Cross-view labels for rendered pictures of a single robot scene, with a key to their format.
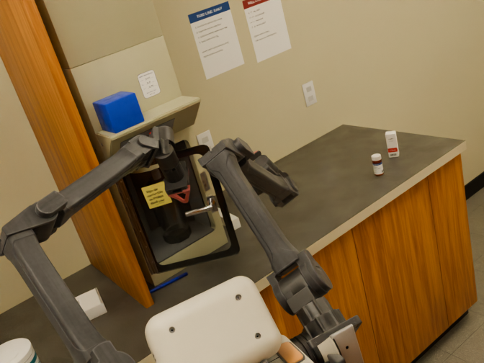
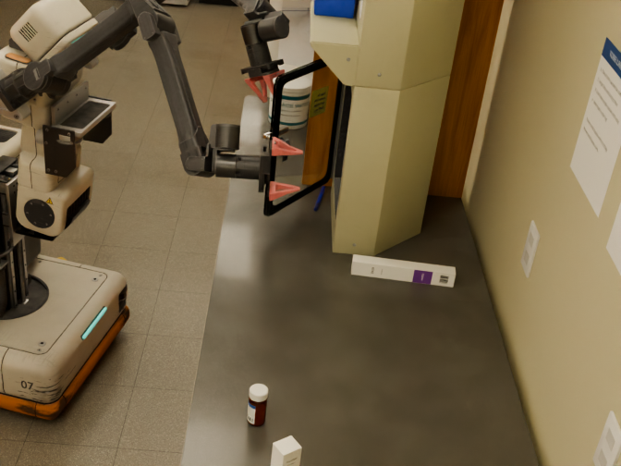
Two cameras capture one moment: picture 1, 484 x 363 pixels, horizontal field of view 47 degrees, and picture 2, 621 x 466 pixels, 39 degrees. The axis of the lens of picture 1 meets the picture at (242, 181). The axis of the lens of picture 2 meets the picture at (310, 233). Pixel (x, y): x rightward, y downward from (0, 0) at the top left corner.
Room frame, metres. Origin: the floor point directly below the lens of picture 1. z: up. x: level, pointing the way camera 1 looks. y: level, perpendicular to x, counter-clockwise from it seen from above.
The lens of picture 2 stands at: (2.67, -1.67, 2.19)
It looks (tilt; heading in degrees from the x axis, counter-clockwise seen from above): 31 degrees down; 118
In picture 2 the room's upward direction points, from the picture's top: 7 degrees clockwise
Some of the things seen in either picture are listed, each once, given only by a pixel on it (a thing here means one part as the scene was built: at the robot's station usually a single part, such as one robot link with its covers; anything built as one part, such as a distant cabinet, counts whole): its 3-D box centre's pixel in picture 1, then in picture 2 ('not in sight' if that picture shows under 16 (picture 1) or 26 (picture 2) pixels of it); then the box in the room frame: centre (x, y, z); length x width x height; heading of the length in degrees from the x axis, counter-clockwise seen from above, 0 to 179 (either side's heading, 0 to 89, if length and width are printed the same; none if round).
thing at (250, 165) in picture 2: not in sight; (251, 167); (1.66, -0.08, 1.21); 0.07 x 0.07 x 0.10; 31
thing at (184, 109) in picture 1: (153, 130); (331, 41); (1.68, 0.22, 1.46); 0.32 x 0.11 x 0.10; 121
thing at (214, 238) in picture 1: (179, 212); (304, 133); (1.63, 0.22, 1.19); 0.30 x 0.01 x 0.40; 85
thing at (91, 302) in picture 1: (78, 310); not in sight; (1.60, 0.64, 0.96); 0.16 x 0.12 x 0.04; 109
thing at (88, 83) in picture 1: (142, 160); (395, 98); (1.83, 0.31, 1.32); 0.32 x 0.25 x 0.77; 121
